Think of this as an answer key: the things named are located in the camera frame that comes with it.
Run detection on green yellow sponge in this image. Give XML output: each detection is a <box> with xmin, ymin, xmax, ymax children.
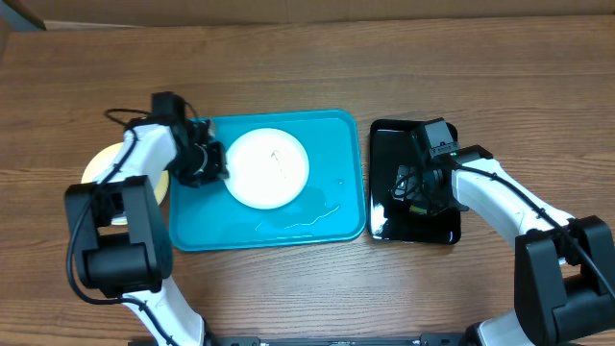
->
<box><xmin>408</xmin><ymin>204</ymin><xmax>430</xmax><ymax>215</ymax></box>

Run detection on white plate with stain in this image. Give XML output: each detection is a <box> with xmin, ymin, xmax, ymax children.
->
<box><xmin>225</xmin><ymin>128</ymin><xmax>309</xmax><ymax>210</ymax></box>

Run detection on yellow plate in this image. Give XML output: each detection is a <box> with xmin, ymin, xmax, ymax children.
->
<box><xmin>81</xmin><ymin>142</ymin><xmax>170</xmax><ymax>206</ymax></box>

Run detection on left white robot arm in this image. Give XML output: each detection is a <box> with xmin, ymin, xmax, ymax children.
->
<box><xmin>64</xmin><ymin>115</ymin><xmax>225</xmax><ymax>345</ymax></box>

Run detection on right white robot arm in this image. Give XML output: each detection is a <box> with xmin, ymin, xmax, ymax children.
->
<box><xmin>390</xmin><ymin>143</ymin><xmax>614</xmax><ymax>345</ymax></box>

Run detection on black plastic tray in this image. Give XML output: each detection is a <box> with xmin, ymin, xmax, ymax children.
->
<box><xmin>367</xmin><ymin>119</ymin><xmax>461</xmax><ymax>245</ymax></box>

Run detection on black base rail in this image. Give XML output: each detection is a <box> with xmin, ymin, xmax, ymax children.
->
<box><xmin>214</xmin><ymin>333</ymin><xmax>464</xmax><ymax>346</ymax></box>

